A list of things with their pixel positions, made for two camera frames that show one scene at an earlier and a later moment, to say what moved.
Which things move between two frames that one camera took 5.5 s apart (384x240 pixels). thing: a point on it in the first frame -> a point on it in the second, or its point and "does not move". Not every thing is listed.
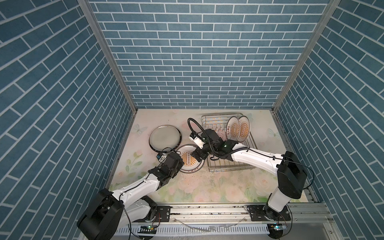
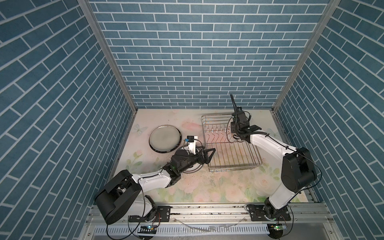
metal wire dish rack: (218, 122) does not move
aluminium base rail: (229, 220) does not move
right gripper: (194, 155) -> (232, 127)
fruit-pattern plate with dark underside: (164, 138) does not move
